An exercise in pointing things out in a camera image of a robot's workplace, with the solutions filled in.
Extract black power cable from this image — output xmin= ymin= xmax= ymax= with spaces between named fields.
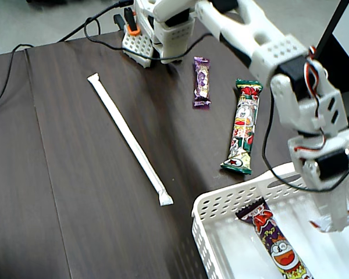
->
xmin=56 ymin=0 xmax=134 ymax=44

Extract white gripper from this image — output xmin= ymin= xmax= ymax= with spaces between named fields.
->
xmin=287 ymin=127 xmax=349 ymax=233

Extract small red white candy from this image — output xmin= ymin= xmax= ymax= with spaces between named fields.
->
xmin=309 ymin=208 xmax=349 ymax=234

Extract white perforated base mount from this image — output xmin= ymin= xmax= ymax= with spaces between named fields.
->
xmin=121 ymin=28 xmax=155 ymax=69

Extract red white servo wires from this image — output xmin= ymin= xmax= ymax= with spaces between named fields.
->
xmin=303 ymin=45 xmax=330 ymax=152

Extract black slanted pole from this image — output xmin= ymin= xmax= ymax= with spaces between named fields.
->
xmin=316 ymin=0 xmax=349 ymax=56

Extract thin black cable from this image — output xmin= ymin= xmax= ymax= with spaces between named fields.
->
xmin=0 ymin=43 xmax=35 ymax=110

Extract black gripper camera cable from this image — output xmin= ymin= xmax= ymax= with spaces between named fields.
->
xmin=262 ymin=95 xmax=349 ymax=193

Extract orange black table clamp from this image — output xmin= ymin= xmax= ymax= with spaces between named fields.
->
xmin=123 ymin=7 xmax=142 ymax=37

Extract small purple wrapped candy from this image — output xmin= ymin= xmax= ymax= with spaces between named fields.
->
xmin=193 ymin=56 xmax=212 ymax=109

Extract long purple snack stick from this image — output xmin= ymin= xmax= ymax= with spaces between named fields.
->
xmin=234 ymin=200 xmax=317 ymax=279

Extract black looped cable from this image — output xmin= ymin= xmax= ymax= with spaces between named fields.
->
xmin=84 ymin=16 xmax=213 ymax=65

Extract white perforated plastic tray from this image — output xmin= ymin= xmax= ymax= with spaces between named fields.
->
xmin=191 ymin=162 xmax=349 ymax=279

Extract white paper-wrapped straw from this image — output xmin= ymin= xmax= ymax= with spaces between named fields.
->
xmin=86 ymin=72 xmax=175 ymax=207

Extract long green snack stick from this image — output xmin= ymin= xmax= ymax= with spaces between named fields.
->
xmin=220 ymin=78 xmax=264 ymax=176

